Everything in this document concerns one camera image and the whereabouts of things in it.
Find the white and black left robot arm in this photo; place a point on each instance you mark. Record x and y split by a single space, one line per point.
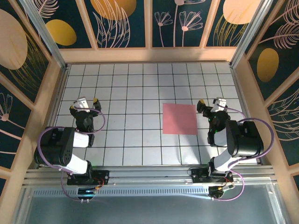
58 144

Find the white gridded table mat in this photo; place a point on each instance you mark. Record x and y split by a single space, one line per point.
105 77

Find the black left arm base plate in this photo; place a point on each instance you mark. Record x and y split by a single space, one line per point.
101 175

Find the small electronics board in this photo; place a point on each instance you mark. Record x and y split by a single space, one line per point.
86 191
218 189

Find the grey metal panel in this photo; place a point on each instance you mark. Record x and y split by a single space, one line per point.
149 210

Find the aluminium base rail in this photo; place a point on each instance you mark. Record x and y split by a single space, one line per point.
149 173

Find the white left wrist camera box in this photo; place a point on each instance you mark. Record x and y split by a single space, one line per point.
82 103

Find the aluminium corner post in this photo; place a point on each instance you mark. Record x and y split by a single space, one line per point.
46 35
248 35

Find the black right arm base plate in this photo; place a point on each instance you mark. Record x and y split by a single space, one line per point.
198 176

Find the pink cloth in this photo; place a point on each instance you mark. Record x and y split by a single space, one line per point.
180 119

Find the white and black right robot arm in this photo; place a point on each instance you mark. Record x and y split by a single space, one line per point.
245 137

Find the aluminium side rail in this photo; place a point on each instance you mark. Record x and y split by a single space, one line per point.
54 112
241 93

